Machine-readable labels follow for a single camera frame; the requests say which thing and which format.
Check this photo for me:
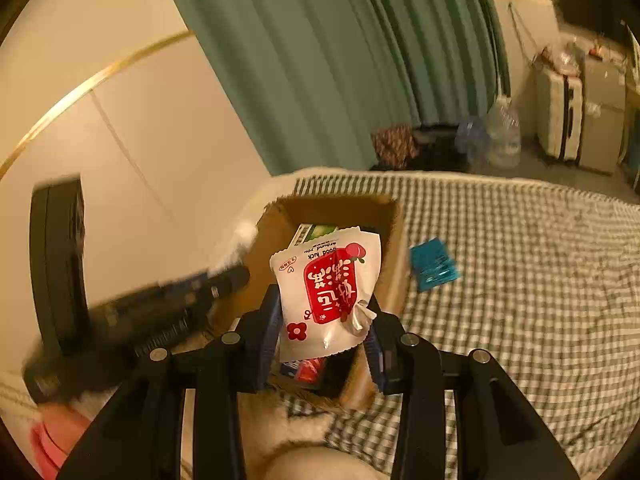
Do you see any green white medicine box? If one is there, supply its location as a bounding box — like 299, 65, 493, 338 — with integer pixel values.
289, 223, 352, 249

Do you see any floral fabric bag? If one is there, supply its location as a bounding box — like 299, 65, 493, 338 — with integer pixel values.
372, 125, 416, 171

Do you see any red white snack packet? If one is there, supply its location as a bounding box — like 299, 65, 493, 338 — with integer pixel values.
269, 227, 382, 364

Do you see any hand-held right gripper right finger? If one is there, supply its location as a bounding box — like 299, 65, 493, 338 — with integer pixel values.
364, 295, 581, 480

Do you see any blue red small packet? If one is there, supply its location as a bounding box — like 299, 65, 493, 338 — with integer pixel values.
279, 357, 329, 386

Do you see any brown cardboard box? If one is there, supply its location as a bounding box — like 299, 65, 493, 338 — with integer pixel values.
209, 194, 406, 412

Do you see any pink object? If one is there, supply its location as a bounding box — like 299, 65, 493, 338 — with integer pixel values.
29, 404, 97, 480

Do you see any white suitcase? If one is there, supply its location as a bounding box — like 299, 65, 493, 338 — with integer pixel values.
532, 59, 586, 164

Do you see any green checked cloth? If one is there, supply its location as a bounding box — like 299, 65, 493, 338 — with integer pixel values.
279, 174, 640, 477

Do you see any wide green curtain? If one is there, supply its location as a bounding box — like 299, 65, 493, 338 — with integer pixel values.
157, 0, 512, 177

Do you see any black bag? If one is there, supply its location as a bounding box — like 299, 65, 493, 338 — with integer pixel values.
412, 127, 471, 171

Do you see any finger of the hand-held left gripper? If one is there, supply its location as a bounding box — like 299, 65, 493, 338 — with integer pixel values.
90, 264, 251, 343

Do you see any black wall television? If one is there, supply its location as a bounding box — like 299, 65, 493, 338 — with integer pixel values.
549, 0, 627, 37

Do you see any pack of blue bottles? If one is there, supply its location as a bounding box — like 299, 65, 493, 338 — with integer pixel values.
454, 115, 489, 161

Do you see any blue flat packet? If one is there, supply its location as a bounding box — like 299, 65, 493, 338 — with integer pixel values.
409, 238, 460, 292

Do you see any grey mini fridge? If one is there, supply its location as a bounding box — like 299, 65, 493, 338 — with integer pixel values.
579, 52, 629, 176

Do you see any large clear water bottle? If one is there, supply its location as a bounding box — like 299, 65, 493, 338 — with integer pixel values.
484, 94, 522, 169

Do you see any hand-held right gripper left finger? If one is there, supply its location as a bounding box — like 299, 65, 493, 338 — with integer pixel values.
57, 285, 282, 480

